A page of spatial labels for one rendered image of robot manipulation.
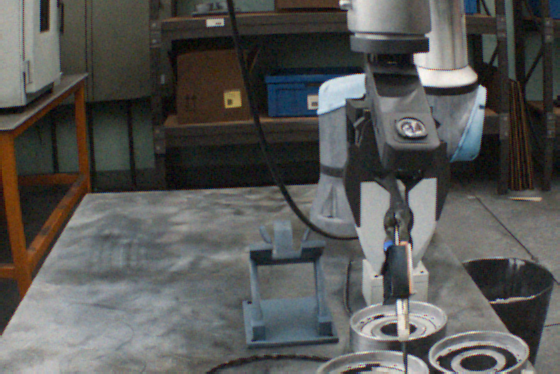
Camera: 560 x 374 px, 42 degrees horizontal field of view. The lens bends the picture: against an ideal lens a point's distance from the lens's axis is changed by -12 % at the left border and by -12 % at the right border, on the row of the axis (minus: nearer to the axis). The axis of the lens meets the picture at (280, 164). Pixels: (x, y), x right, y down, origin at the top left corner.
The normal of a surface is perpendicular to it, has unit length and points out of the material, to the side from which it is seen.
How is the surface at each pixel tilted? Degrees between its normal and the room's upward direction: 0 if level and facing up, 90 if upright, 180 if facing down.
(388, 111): 29
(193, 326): 0
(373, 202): 90
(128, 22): 90
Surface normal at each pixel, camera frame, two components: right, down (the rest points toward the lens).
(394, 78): 0.05, -0.75
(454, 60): 0.37, 0.31
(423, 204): 0.07, 0.22
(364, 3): -0.69, 0.18
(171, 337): -0.04, -0.97
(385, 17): -0.26, 0.23
